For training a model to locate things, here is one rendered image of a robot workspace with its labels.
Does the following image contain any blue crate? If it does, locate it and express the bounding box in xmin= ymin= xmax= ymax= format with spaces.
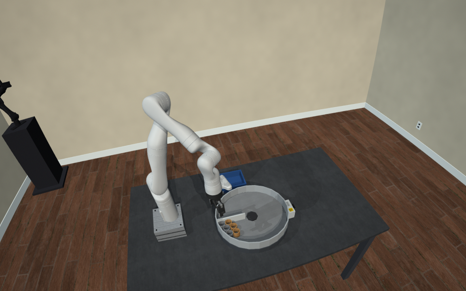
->
xmin=220 ymin=170 xmax=247 ymax=194

